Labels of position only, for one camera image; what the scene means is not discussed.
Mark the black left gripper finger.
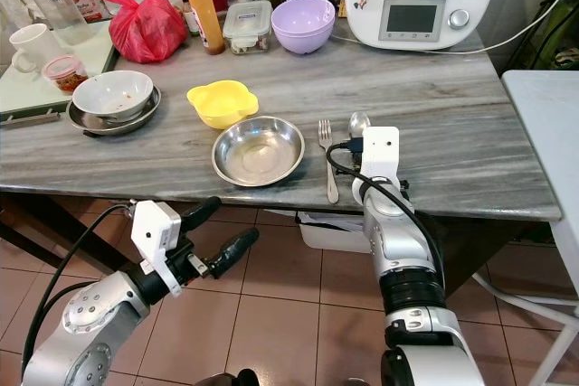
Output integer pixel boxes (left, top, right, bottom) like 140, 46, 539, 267
208, 228, 261, 278
179, 196, 223, 232

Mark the steel spoon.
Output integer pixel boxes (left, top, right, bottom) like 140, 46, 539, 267
347, 110, 373, 142

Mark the steel fork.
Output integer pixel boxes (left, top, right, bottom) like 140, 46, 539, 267
317, 118, 341, 205

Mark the white plastic bin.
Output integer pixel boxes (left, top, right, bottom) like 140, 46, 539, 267
296, 212, 368, 254

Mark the empty steel plate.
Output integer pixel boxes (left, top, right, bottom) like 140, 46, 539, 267
211, 115, 307, 189

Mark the yellow plastic bowl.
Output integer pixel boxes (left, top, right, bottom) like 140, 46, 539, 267
185, 79, 261, 131

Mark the steel plate under white bowl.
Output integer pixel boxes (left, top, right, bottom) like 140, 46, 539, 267
65, 85, 163, 138

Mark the black robot foot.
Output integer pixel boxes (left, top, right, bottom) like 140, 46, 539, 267
195, 367, 260, 386

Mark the white ceramic bowl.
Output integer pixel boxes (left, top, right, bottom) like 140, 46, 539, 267
71, 69, 155, 122

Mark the purple bowl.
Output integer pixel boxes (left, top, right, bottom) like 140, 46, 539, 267
271, 0, 337, 56

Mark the clear lidded food container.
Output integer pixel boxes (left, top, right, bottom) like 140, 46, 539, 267
222, 0, 274, 55

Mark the white kitchen cooking machine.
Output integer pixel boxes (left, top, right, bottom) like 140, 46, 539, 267
343, 0, 505, 52

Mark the red plastic bag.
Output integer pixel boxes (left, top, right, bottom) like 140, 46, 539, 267
88, 0, 189, 65

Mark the orange sauce squeeze bottle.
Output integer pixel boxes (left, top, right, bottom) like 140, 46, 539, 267
185, 0, 226, 56

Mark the white side table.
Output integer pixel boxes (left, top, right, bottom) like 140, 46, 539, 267
470, 69, 579, 386

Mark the small tub with pink lid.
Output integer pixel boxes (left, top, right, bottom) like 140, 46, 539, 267
43, 54, 88, 95

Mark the white mug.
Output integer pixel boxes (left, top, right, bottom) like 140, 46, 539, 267
8, 23, 62, 75

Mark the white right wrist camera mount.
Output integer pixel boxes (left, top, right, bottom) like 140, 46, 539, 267
361, 126, 402, 184

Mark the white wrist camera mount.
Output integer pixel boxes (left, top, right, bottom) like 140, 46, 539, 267
130, 200, 183, 297
361, 126, 402, 184

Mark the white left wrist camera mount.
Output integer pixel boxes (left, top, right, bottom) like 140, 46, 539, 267
130, 200, 183, 297

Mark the white power cable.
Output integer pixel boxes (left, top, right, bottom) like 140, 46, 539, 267
333, 5, 579, 56

